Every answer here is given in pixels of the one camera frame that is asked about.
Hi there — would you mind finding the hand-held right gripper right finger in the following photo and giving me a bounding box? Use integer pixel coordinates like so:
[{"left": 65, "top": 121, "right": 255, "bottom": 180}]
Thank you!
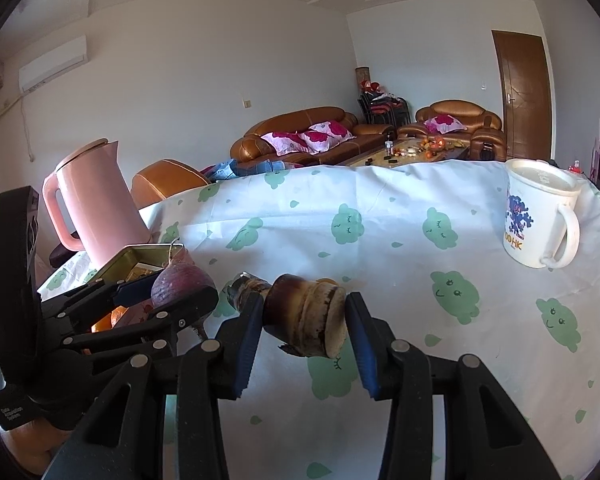
[{"left": 344, "top": 290, "right": 563, "bottom": 480}]

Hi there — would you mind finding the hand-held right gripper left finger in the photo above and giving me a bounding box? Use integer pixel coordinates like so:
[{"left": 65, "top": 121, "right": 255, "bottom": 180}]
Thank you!
[{"left": 40, "top": 291, "right": 266, "bottom": 480}]

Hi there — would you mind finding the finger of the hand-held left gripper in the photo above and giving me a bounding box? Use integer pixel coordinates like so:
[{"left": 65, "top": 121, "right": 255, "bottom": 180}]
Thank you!
[
  {"left": 40, "top": 275, "right": 161, "bottom": 323},
  {"left": 60, "top": 286, "right": 220, "bottom": 358}
]

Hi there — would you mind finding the purple onion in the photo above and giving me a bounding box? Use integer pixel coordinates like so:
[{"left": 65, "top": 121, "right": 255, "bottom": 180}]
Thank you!
[{"left": 151, "top": 242, "right": 218, "bottom": 311}]

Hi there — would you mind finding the metal tin box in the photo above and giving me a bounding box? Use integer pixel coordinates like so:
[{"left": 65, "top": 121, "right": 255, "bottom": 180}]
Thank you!
[{"left": 87, "top": 242, "right": 186, "bottom": 291}]

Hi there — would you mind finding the brown bamboo shoot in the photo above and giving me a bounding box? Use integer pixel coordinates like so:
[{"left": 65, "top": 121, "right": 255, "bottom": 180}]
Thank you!
[{"left": 222, "top": 271, "right": 348, "bottom": 360}]

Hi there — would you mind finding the person's left forearm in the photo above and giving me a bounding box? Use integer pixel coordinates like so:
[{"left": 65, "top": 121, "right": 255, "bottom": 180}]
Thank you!
[{"left": 0, "top": 412, "right": 73, "bottom": 478}]

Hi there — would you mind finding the dark maroon chair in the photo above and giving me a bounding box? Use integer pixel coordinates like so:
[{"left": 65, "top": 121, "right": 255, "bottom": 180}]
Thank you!
[{"left": 47, "top": 242, "right": 88, "bottom": 268}]

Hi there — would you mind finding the pink electric kettle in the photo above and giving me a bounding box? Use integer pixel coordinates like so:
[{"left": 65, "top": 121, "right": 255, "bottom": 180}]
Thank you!
[{"left": 42, "top": 138, "right": 153, "bottom": 271}]

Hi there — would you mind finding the green printed white tablecloth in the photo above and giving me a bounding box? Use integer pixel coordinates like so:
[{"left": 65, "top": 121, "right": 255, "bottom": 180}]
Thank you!
[{"left": 37, "top": 160, "right": 600, "bottom": 480}]

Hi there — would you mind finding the brown leather armchair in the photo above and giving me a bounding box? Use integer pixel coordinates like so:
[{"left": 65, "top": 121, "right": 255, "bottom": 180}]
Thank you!
[
  {"left": 397, "top": 100, "right": 506, "bottom": 163},
  {"left": 130, "top": 158, "right": 213, "bottom": 211}
]

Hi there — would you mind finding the blue patterned cloth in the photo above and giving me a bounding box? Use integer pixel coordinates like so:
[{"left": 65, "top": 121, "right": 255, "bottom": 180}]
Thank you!
[{"left": 202, "top": 158, "right": 273, "bottom": 181}]

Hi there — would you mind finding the long brown leather sofa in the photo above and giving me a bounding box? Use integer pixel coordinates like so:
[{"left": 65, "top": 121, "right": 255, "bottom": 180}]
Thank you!
[{"left": 230, "top": 106, "right": 406, "bottom": 167}]

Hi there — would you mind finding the pink floral pillow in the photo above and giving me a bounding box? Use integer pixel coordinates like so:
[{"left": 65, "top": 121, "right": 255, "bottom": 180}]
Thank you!
[
  {"left": 261, "top": 131, "right": 311, "bottom": 157},
  {"left": 424, "top": 115, "right": 466, "bottom": 135},
  {"left": 299, "top": 120, "right": 356, "bottom": 153}
]

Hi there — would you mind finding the cluttered coffee table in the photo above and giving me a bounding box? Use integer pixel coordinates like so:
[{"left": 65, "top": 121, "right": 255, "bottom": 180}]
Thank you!
[{"left": 340, "top": 136, "right": 473, "bottom": 167}]

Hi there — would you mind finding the white air conditioner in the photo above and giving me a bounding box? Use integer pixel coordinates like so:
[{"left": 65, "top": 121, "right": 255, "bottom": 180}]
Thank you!
[{"left": 18, "top": 35, "right": 89, "bottom": 95}]

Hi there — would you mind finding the white printed mug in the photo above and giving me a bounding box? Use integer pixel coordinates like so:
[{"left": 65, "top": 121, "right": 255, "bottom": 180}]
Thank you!
[{"left": 502, "top": 158, "right": 583, "bottom": 270}]

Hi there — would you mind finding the brown wooden door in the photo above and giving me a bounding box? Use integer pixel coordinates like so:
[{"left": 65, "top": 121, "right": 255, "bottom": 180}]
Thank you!
[{"left": 491, "top": 30, "right": 553, "bottom": 163}]

